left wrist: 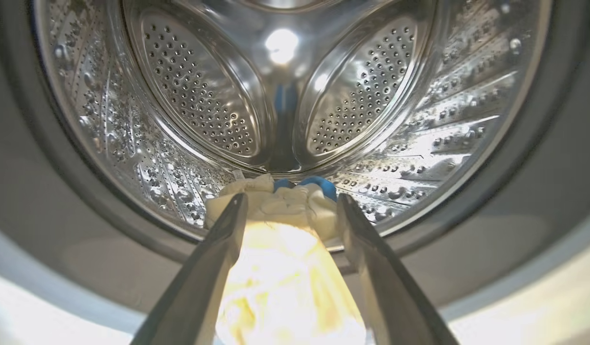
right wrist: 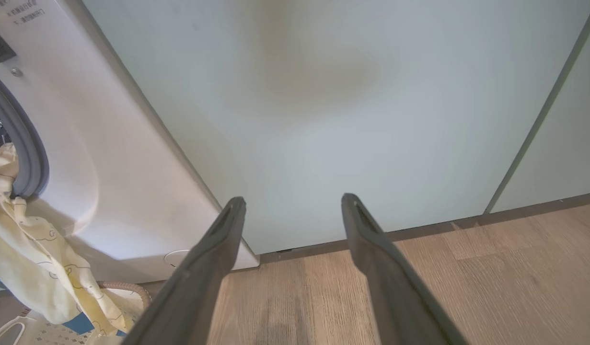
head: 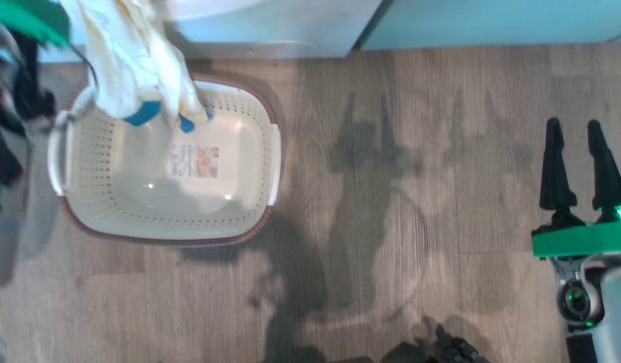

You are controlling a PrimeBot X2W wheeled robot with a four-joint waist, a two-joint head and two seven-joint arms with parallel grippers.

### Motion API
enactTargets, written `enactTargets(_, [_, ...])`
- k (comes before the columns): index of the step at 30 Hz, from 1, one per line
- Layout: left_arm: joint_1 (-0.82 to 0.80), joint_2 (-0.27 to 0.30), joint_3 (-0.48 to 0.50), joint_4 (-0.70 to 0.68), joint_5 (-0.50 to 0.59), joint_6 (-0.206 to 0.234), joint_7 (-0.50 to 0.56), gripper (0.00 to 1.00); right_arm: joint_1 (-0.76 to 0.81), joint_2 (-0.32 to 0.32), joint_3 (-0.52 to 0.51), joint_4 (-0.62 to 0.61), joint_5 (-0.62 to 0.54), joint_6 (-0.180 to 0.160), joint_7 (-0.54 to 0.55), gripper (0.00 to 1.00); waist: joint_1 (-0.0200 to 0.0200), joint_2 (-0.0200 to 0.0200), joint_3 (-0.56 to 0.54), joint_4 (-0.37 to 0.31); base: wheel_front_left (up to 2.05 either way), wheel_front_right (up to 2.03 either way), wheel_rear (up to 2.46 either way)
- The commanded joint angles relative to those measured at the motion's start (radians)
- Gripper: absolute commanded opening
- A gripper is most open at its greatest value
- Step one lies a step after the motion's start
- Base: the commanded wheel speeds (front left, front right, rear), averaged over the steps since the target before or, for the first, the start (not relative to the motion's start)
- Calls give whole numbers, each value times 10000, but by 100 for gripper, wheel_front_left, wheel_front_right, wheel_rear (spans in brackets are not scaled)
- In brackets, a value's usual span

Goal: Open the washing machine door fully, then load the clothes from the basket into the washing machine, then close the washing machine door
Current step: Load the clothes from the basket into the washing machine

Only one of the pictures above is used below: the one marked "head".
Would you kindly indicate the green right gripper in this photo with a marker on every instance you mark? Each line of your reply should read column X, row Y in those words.
column 582, row 239

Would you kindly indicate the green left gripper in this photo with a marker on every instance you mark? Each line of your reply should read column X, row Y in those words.
column 33, row 17

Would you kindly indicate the cream garment with blue cuffs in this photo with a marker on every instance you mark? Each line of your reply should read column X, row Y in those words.
column 128, row 65

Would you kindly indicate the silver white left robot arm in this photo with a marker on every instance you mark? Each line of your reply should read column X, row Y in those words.
column 2, row 242

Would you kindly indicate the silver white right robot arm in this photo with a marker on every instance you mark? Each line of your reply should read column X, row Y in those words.
column 613, row 312

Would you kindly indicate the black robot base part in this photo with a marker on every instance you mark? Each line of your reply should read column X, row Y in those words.
column 456, row 350

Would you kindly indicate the paper label inside basket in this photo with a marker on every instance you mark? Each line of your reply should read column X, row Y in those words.
column 194, row 161

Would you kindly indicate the white washing machine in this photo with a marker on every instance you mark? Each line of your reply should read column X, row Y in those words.
column 290, row 25

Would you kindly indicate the cream perforated laundry basket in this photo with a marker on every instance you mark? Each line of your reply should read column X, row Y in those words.
column 239, row 201

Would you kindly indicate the pale teal cabinet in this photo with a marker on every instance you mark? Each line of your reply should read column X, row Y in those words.
column 492, row 22

